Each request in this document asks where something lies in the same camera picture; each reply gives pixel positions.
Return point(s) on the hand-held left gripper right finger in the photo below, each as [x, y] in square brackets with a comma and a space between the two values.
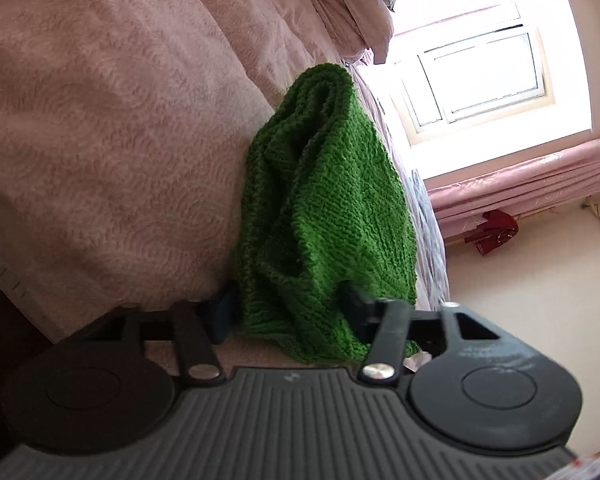
[356, 310]

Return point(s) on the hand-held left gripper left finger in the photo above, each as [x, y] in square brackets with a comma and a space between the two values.
[223, 310]

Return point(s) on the green knitted sweater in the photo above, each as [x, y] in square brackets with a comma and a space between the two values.
[330, 220]

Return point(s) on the red cloth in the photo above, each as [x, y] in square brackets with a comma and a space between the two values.
[495, 232]

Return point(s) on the pink fleece blanket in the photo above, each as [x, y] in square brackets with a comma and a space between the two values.
[110, 135]

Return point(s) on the white framed window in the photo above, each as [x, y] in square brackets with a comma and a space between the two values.
[480, 70]

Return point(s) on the pink pillow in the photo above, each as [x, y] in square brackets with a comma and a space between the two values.
[350, 15]

